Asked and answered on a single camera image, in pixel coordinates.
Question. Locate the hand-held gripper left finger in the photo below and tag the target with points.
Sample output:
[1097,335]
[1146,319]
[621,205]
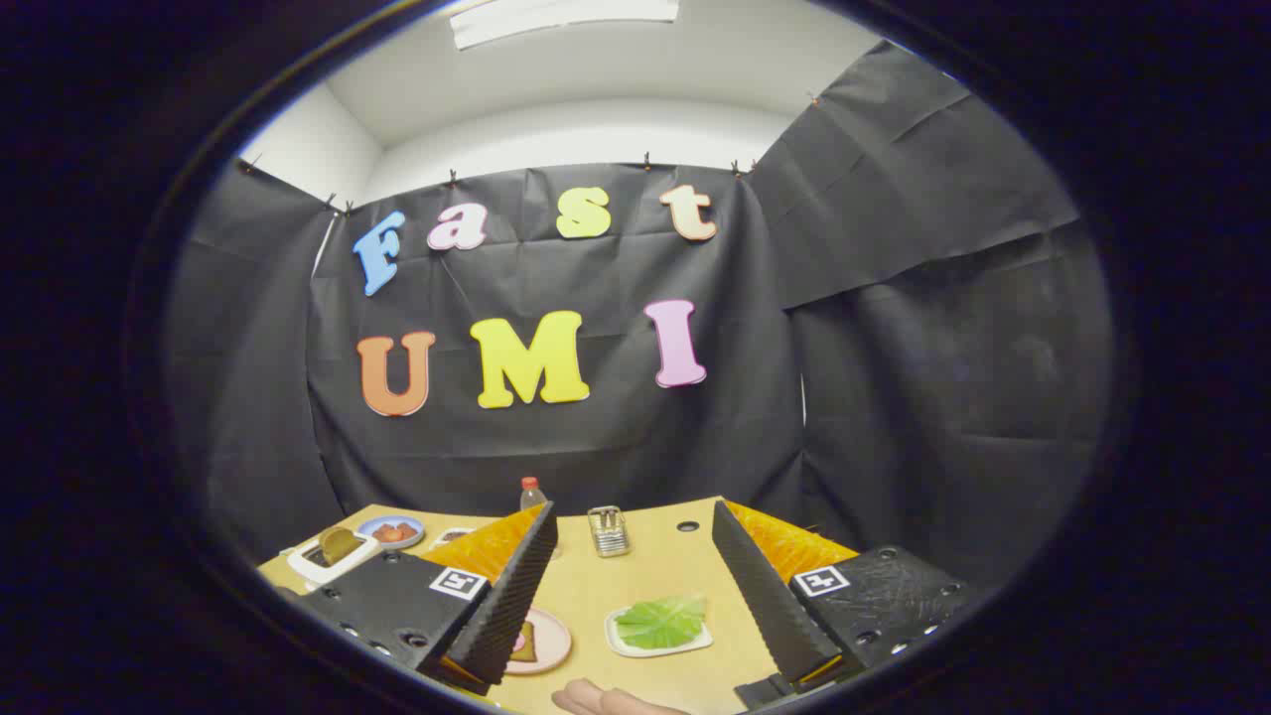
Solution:
[511,606]

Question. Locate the clear plastic bottle red cap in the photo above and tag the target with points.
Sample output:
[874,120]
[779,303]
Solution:
[532,495]

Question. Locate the white divided tray with seeds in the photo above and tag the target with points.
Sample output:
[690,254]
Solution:
[452,536]

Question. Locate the blue round plate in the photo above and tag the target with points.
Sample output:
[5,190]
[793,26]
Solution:
[369,536]

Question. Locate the ceiling light panel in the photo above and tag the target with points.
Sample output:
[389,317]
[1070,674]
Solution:
[556,18]

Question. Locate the brown toasted bread slice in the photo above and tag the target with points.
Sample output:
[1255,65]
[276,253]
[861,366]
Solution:
[340,544]

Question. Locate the red tomato slice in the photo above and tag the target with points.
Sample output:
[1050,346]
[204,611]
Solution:
[390,533]

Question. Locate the white toaster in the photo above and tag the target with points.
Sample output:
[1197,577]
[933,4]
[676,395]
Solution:
[308,568]

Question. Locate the white square plate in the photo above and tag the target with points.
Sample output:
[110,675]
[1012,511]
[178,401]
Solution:
[621,647]

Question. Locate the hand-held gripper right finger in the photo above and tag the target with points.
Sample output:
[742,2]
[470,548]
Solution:
[770,606]

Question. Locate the black backdrop cloth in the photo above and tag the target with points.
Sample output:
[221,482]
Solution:
[596,437]

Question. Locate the green lettuce leaf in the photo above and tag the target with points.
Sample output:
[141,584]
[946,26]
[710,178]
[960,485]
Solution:
[657,622]

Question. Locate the pink round plate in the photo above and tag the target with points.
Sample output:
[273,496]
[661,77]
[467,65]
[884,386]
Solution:
[553,641]

